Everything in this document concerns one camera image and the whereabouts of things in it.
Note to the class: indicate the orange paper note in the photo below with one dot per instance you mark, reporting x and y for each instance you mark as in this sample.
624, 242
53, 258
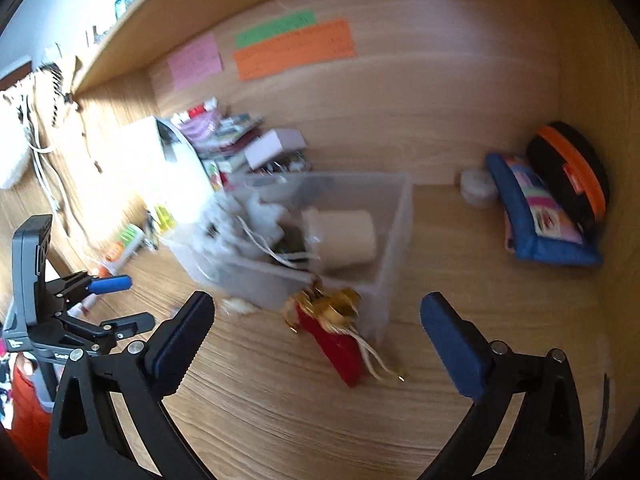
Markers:
295, 55

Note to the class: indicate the small white box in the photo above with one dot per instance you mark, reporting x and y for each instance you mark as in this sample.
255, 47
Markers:
270, 147

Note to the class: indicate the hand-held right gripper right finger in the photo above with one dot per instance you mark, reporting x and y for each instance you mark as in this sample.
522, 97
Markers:
455, 345

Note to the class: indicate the cream yellow bottle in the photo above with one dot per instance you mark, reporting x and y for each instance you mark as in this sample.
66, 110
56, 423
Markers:
345, 237

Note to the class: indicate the fruit sticker sheet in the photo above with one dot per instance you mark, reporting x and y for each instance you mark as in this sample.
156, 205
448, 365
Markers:
214, 174

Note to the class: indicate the blue fabric pouch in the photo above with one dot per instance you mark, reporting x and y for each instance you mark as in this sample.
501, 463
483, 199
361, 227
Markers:
520, 210

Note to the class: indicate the wooden desk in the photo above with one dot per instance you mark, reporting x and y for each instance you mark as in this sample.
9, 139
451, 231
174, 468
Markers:
280, 410

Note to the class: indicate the white glue bottle orange cap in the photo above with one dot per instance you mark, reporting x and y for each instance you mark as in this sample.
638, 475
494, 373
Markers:
125, 240

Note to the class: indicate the stack of stationery packets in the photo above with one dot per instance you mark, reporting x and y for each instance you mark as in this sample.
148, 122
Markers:
215, 127

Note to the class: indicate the clear plastic storage box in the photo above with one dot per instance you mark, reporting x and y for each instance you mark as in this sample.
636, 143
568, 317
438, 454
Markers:
350, 280

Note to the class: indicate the red gold-ribboned gift bag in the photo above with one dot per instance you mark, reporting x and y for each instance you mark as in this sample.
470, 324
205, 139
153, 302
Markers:
335, 350

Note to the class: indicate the orange clothing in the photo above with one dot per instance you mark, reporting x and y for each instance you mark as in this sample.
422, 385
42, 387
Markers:
27, 420

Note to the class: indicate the green paper note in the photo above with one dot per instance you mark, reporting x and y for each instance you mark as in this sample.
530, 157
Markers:
275, 30

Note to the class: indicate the small white jar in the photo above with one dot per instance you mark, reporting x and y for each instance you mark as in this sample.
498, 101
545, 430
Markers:
477, 187

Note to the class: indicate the clear yellow liquid bottle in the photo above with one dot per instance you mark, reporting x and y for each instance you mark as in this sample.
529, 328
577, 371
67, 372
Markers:
162, 217

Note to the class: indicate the black round case orange zipper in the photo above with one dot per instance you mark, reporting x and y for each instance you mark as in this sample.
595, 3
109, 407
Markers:
555, 160

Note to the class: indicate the pink paper note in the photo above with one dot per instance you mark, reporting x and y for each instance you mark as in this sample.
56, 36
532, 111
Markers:
195, 62

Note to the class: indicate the white fabric item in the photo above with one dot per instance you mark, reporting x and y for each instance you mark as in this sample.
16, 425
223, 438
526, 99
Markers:
10, 160

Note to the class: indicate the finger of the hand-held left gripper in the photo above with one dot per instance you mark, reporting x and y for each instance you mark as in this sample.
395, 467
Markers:
127, 325
110, 284

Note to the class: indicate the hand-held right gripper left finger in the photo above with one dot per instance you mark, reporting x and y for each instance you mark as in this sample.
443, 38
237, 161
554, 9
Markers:
180, 345

